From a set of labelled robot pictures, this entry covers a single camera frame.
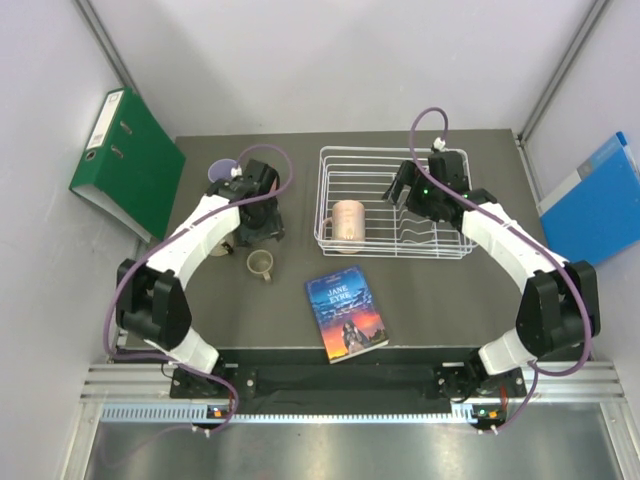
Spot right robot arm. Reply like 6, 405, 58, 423
383, 140, 601, 396

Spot pink mug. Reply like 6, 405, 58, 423
321, 200, 366, 255

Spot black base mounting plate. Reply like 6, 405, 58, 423
168, 362, 532, 414

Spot aluminium frame rail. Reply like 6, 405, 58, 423
80, 362, 625, 403

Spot Jane Eyre book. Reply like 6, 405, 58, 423
305, 266, 389, 364

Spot blue folder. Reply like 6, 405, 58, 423
539, 131, 639, 266

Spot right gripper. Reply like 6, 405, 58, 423
382, 162, 443, 223

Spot green lever arch binder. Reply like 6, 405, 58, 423
69, 88, 185, 243

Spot cream mug black handle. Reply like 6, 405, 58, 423
209, 241, 234, 257

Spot white slotted cable duct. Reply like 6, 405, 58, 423
100, 403, 501, 425

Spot small grey-beige cup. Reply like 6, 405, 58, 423
246, 249, 274, 283

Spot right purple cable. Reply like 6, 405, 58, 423
409, 106, 596, 435

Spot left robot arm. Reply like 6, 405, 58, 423
114, 159, 284, 397

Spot white wire dish rack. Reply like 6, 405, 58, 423
314, 146, 476, 260

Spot lilac cup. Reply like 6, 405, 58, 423
207, 158, 242, 183

